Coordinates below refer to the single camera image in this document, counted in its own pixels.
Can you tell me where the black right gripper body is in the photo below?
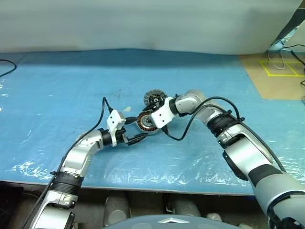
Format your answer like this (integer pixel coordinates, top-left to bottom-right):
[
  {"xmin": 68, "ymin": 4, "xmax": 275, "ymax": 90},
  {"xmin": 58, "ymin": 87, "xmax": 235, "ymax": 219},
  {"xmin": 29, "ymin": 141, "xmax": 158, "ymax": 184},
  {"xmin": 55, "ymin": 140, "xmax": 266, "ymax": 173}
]
[{"xmin": 149, "ymin": 101, "xmax": 161, "ymax": 113}]

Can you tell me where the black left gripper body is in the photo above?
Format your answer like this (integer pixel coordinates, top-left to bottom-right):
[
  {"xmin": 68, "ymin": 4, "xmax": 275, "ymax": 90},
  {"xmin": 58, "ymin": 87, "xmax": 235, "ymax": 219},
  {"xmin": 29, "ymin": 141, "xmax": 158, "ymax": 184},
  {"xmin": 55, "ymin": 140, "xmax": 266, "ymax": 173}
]
[{"xmin": 115, "ymin": 127, "xmax": 129, "ymax": 145}]

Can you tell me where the motor housing with copper windings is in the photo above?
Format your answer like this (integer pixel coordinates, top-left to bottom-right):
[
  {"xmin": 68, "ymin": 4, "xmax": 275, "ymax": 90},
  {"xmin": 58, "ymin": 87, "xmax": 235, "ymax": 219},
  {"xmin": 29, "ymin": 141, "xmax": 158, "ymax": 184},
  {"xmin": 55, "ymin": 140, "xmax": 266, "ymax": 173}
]
[{"xmin": 135, "ymin": 112, "xmax": 159, "ymax": 135}]

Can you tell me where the grey finned motor lid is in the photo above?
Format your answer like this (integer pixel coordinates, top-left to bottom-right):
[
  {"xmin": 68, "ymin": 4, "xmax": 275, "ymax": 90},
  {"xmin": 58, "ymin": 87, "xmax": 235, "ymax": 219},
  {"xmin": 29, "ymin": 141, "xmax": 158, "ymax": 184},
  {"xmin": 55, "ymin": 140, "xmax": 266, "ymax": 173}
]
[{"xmin": 143, "ymin": 89, "xmax": 167, "ymax": 107}]

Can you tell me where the blue plastic table cover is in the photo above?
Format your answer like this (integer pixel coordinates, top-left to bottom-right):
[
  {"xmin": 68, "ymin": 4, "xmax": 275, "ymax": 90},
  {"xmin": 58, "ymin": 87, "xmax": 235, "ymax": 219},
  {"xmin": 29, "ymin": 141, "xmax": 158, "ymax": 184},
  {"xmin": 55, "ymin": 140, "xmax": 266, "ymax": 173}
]
[{"xmin": 0, "ymin": 49, "xmax": 305, "ymax": 196}]

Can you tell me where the grey rounded cylinder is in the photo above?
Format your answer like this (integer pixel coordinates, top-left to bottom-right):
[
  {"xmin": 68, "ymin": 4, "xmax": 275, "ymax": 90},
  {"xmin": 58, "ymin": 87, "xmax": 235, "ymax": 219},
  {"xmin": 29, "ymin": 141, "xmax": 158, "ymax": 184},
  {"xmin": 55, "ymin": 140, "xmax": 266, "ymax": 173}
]
[
  {"xmin": 103, "ymin": 194, "xmax": 131, "ymax": 226},
  {"xmin": 170, "ymin": 199, "xmax": 201, "ymax": 218}
]

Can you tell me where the grey robot torso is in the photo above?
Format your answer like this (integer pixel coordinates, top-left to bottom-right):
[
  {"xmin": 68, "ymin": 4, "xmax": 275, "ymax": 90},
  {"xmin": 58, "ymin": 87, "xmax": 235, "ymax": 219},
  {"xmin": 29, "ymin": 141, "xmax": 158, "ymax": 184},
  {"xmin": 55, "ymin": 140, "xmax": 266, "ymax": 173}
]
[{"xmin": 102, "ymin": 213, "xmax": 208, "ymax": 229}]

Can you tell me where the white crumpled object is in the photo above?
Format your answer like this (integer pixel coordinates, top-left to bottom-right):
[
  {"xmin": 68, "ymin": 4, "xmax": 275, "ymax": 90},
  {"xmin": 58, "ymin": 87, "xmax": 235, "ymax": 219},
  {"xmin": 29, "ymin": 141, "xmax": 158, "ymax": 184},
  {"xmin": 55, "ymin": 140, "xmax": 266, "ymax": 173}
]
[{"xmin": 206, "ymin": 212, "xmax": 224, "ymax": 221}]

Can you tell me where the brown cardboard sheet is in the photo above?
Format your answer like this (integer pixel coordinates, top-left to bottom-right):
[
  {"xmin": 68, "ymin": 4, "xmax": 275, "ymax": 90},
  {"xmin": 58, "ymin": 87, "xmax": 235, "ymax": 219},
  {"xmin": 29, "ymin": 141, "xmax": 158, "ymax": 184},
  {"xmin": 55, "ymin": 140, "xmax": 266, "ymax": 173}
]
[{"xmin": 239, "ymin": 54, "xmax": 305, "ymax": 100}]

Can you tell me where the light blue stand foot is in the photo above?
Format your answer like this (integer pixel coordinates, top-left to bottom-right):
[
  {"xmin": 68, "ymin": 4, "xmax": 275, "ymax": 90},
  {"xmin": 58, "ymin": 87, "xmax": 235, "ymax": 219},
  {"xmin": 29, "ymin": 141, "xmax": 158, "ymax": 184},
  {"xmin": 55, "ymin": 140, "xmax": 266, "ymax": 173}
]
[{"xmin": 268, "ymin": 26, "xmax": 300, "ymax": 54}]

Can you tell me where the dark slanted stand panel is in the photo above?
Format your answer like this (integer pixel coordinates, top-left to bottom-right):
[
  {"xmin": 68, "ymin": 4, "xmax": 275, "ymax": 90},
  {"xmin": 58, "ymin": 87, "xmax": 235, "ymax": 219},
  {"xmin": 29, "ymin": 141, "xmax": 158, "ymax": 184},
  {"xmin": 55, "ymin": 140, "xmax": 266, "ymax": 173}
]
[{"xmin": 270, "ymin": 0, "xmax": 305, "ymax": 47}]

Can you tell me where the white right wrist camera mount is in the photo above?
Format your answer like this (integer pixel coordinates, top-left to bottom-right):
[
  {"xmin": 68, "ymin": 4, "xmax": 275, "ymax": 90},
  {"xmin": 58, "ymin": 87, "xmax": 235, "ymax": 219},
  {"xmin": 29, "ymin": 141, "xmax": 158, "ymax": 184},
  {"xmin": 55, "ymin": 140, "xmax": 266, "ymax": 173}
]
[{"xmin": 151, "ymin": 96, "xmax": 177, "ymax": 128}]

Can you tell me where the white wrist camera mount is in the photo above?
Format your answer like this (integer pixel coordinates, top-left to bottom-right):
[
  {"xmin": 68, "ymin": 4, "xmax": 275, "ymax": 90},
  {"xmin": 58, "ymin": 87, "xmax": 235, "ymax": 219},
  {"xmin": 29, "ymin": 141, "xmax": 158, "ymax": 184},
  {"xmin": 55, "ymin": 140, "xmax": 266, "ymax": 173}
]
[
  {"xmin": 151, "ymin": 96, "xmax": 177, "ymax": 128},
  {"xmin": 106, "ymin": 109, "xmax": 126, "ymax": 147}
]

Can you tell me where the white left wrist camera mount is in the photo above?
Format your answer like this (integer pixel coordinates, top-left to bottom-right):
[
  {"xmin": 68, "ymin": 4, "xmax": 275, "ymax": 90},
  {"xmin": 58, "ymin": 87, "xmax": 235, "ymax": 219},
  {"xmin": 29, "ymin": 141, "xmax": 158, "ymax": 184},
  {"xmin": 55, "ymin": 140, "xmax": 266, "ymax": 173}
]
[{"xmin": 106, "ymin": 109, "xmax": 126, "ymax": 147}]

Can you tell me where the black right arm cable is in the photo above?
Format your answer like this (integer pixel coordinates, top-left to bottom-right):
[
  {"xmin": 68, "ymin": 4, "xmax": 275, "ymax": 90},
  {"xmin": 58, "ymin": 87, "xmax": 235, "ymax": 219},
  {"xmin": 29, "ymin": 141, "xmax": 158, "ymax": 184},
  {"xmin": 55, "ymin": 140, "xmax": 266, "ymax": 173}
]
[{"xmin": 162, "ymin": 96, "xmax": 286, "ymax": 173}]

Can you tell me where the black cable loop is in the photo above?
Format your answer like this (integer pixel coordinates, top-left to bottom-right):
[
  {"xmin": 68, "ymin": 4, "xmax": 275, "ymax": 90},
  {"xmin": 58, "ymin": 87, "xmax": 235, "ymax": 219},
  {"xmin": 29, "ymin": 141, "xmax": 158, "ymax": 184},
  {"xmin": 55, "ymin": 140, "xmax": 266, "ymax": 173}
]
[{"xmin": 0, "ymin": 59, "xmax": 17, "ymax": 78}]

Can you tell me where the thin white cable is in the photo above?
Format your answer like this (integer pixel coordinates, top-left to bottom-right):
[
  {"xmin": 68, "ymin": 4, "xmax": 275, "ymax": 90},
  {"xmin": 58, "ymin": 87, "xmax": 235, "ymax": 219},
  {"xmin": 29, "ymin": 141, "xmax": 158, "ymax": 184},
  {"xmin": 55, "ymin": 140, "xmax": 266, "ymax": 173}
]
[{"xmin": 268, "ymin": 47, "xmax": 285, "ymax": 70}]

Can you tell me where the thin black cable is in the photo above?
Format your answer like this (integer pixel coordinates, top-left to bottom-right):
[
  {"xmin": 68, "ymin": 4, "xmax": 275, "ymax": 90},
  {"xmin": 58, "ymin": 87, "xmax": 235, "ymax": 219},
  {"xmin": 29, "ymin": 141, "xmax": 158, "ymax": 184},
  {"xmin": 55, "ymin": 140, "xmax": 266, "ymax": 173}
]
[{"xmin": 281, "ymin": 43, "xmax": 305, "ymax": 63}]

